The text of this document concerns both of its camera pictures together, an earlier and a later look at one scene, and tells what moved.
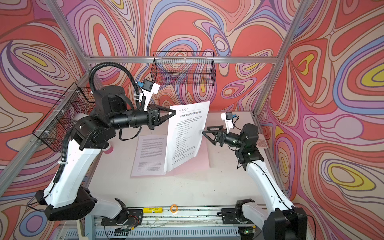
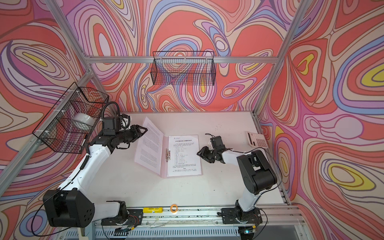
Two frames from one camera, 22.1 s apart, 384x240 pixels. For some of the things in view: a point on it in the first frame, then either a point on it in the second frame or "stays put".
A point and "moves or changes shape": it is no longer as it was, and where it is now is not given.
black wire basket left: x=56 y=128 stays put
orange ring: x=173 y=208 stays put
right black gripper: x=220 y=136 to x=204 y=154
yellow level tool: x=150 y=209 stays put
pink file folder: x=199 y=160 to x=164 y=164
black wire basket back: x=184 y=68 stays put
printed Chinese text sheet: x=185 y=130 moves or changes shape
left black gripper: x=152 y=117 to x=137 y=133
